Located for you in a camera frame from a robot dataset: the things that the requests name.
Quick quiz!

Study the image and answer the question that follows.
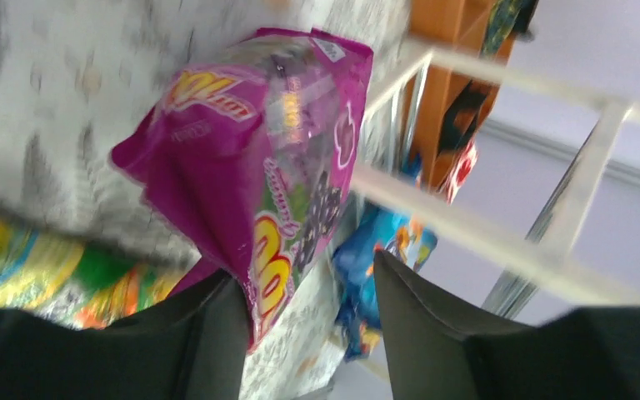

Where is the green patterned cloth in tray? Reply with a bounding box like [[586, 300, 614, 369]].
[[480, 0, 538, 57]]

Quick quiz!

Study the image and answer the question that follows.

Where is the green Fox's candy bag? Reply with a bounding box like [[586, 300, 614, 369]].
[[0, 218, 185, 329]]

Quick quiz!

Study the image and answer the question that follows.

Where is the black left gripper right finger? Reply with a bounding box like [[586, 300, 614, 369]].
[[374, 251, 640, 399]]

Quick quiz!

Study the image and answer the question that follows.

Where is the red white candy bag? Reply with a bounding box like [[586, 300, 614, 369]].
[[442, 140, 478, 204]]

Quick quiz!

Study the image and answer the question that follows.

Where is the blue Slendy candy bag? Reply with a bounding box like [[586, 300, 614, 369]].
[[332, 154, 438, 363]]

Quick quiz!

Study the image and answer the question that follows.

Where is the white metal shelf rack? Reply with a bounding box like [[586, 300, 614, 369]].
[[351, 37, 640, 306]]

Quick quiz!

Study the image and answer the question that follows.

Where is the dark rolled cloth in tray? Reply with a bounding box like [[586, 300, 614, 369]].
[[437, 80, 497, 155]]

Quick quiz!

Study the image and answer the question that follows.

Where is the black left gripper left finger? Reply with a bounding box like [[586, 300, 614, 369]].
[[0, 271, 249, 399]]

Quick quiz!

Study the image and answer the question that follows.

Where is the purple grape candy bag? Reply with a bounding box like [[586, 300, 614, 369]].
[[111, 27, 373, 347]]

